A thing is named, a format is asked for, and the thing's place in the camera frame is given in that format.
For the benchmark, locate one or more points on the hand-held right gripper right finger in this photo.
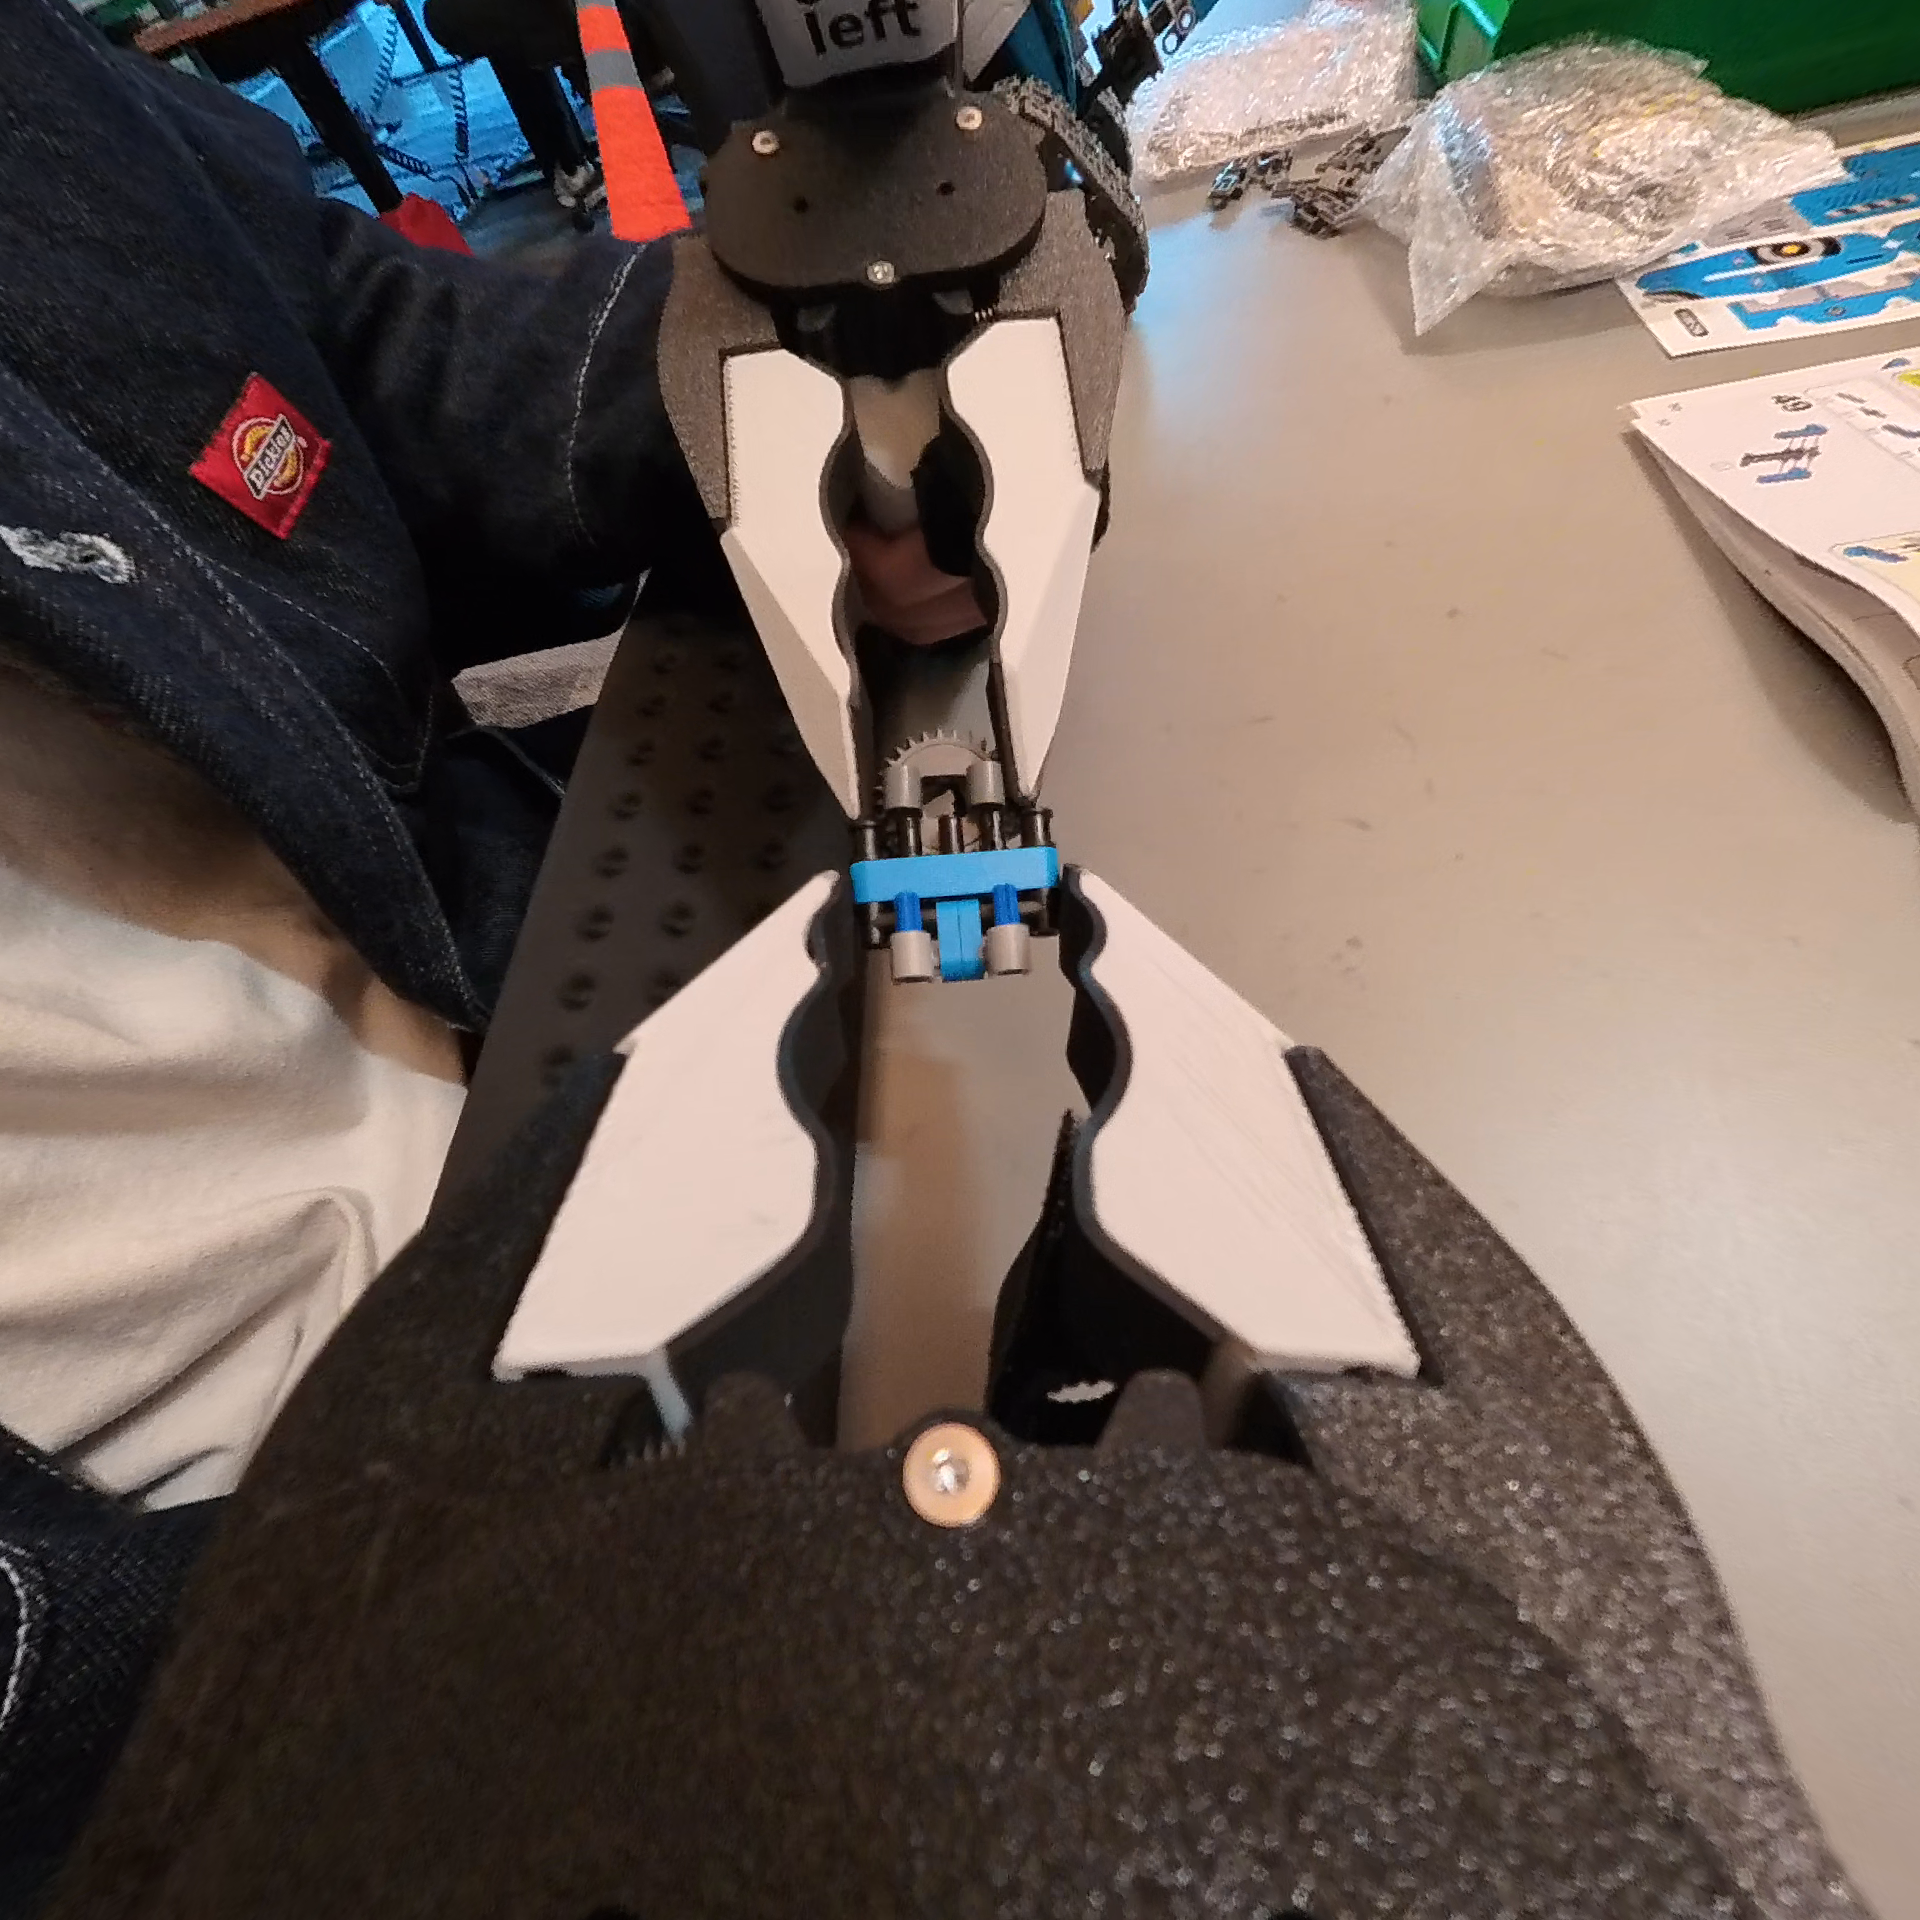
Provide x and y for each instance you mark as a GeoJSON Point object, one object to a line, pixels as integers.
{"type": "Point", "coordinates": [1247, 1200]}

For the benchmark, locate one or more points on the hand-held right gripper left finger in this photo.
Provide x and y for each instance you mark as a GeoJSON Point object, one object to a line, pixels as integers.
{"type": "Point", "coordinates": [675, 1200]}

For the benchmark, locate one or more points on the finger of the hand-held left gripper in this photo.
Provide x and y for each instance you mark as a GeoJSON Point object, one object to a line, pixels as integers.
{"type": "Point", "coordinates": [1045, 511]}
{"type": "Point", "coordinates": [788, 511]}

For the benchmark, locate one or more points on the black gear brick assembly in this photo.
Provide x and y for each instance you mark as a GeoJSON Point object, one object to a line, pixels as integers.
{"type": "Point", "coordinates": [956, 856]}

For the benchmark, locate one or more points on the person's left forearm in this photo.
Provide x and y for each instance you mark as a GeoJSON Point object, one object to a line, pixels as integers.
{"type": "Point", "coordinates": [510, 391]}

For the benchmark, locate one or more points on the grey desk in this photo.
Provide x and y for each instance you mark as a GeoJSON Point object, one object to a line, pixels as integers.
{"type": "Point", "coordinates": [1501, 902]}

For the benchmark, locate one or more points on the person's left hand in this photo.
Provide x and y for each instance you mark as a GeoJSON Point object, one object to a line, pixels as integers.
{"type": "Point", "coordinates": [902, 585]}

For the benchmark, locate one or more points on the orange traffic cone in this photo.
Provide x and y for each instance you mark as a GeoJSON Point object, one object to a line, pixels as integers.
{"type": "Point", "coordinates": [632, 121]}

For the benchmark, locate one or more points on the black studded mat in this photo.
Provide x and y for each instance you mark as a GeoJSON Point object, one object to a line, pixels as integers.
{"type": "Point", "coordinates": [661, 872]}

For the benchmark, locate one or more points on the clear plastic bag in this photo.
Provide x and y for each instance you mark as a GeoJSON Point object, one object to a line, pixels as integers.
{"type": "Point", "coordinates": [1592, 166]}
{"type": "Point", "coordinates": [1276, 92]}

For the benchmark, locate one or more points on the person's white shirt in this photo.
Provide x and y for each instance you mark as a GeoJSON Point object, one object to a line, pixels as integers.
{"type": "Point", "coordinates": [182, 1172]}

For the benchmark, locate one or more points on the person's denim jacket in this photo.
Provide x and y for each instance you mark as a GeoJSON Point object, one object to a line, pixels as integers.
{"type": "Point", "coordinates": [182, 452]}

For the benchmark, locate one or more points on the building instruction booklet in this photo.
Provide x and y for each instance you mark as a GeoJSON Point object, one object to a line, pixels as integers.
{"type": "Point", "coordinates": [1816, 540]}

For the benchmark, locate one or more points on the blue sticker sheet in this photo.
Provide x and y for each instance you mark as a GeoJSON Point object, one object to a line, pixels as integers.
{"type": "Point", "coordinates": [1785, 271]}

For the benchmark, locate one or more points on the green plastic bin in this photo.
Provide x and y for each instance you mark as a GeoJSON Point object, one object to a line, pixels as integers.
{"type": "Point", "coordinates": [1681, 37]}

